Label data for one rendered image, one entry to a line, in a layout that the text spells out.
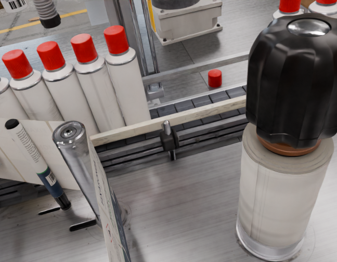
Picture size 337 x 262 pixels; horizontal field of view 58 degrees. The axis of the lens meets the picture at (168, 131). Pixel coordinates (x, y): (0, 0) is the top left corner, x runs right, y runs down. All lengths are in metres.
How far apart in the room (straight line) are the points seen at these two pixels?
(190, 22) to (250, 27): 0.19
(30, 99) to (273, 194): 0.39
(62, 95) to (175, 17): 0.51
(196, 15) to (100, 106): 0.52
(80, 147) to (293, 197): 0.23
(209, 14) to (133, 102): 0.51
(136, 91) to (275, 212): 0.31
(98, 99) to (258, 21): 0.67
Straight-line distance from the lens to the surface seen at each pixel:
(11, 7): 1.14
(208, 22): 1.00
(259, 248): 0.44
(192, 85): 0.78
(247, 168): 0.32
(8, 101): 0.56
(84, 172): 0.38
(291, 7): 0.58
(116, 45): 0.50
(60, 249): 0.50
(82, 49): 0.50
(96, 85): 0.52
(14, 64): 0.52
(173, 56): 0.91
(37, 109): 0.55
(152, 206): 0.49
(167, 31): 0.97
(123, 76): 0.52
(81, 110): 0.56
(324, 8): 0.62
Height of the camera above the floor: 1.29
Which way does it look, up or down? 44 degrees down
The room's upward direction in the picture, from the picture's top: 10 degrees counter-clockwise
